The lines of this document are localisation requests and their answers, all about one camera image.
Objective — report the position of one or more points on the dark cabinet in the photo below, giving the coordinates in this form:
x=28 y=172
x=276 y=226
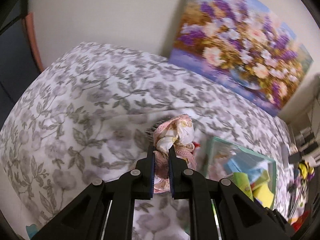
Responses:
x=20 y=59

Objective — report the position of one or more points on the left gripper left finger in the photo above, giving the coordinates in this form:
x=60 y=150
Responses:
x=104 y=210

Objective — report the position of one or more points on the white power strip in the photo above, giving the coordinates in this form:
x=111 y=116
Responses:
x=285 y=153

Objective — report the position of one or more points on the grey floral blanket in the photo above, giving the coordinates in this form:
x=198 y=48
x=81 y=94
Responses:
x=91 y=115

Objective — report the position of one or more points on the flower painting canvas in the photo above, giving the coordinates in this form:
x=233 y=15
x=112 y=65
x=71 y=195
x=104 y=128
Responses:
x=244 y=46

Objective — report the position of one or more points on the pink floral scrunchie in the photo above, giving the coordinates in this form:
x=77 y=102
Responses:
x=177 y=133

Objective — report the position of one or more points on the pink white fluffy cloth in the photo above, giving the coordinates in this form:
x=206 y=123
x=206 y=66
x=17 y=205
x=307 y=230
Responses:
x=216 y=170

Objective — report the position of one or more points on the teal white shallow tray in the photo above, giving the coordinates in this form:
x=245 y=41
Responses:
x=269 y=177

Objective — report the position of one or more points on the lime green cloth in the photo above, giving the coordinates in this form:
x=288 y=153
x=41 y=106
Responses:
x=241 y=180

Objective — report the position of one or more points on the black power adapter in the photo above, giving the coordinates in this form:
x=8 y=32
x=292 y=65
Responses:
x=294 y=158

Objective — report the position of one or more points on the yellow green sponge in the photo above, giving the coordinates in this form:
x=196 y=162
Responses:
x=264 y=195

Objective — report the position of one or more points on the blue face mask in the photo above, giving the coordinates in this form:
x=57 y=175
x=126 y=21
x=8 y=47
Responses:
x=247 y=163

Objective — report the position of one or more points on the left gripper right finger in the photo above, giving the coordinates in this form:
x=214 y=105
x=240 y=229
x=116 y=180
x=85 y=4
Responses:
x=219 y=209

